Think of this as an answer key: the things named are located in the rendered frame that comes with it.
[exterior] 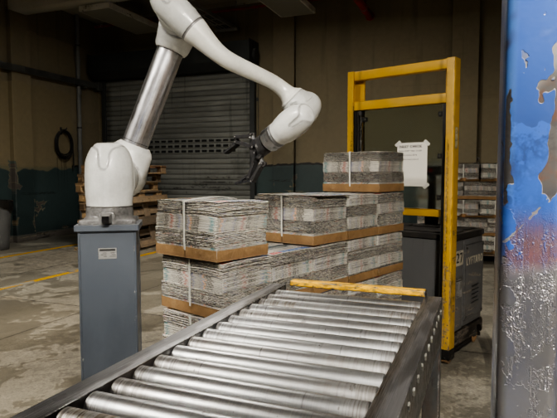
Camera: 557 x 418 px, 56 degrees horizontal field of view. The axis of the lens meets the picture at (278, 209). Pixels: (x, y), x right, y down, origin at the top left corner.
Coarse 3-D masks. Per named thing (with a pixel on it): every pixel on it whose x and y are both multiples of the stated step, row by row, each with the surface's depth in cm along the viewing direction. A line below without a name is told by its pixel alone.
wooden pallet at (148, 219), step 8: (136, 200) 822; (144, 200) 844; (152, 200) 864; (144, 208) 855; (152, 208) 880; (144, 216) 830; (152, 216) 850; (144, 224) 824; (152, 224) 847; (144, 232) 840; (152, 232) 856; (144, 240) 834; (152, 240) 832
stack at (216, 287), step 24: (360, 240) 274; (168, 264) 221; (192, 264) 211; (216, 264) 201; (240, 264) 206; (264, 264) 218; (288, 264) 231; (312, 264) 245; (336, 264) 259; (360, 264) 274; (168, 288) 221; (192, 288) 211; (216, 288) 202; (240, 288) 207; (288, 288) 230; (168, 312) 222; (168, 336) 222
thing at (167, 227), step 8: (160, 200) 218; (168, 200) 214; (176, 200) 212; (184, 200) 214; (192, 200) 215; (160, 208) 218; (168, 208) 214; (176, 208) 211; (160, 216) 218; (168, 216) 215; (176, 216) 211; (160, 224) 219; (168, 224) 214; (176, 224) 212; (160, 232) 218; (168, 232) 214; (176, 232) 211; (160, 240) 218; (168, 240) 215; (176, 240) 211
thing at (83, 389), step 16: (272, 288) 170; (240, 304) 149; (208, 320) 133; (224, 320) 135; (176, 336) 120; (192, 336) 120; (144, 352) 109; (160, 352) 109; (112, 368) 100; (128, 368) 100; (80, 384) 93; (96, 384) 93; (48, 400) 86; (64, 400) 86; (80, 400) 87; (16, 416) 80; (32, 416) 80; (48, 416) 81
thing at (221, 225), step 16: (192, 208) 205; (208, 208) 199; (224, 208) 198; (240, 208) 204; (256, 208) 211; (192, 224) 205; (208, 224) 199; (224, 224) 199; (240, 224) 206; (256, 224) 213; (192, 240) 204; (208, 240) 199; (224, 240) 200; (240, 240) 206; (256, 240) 213
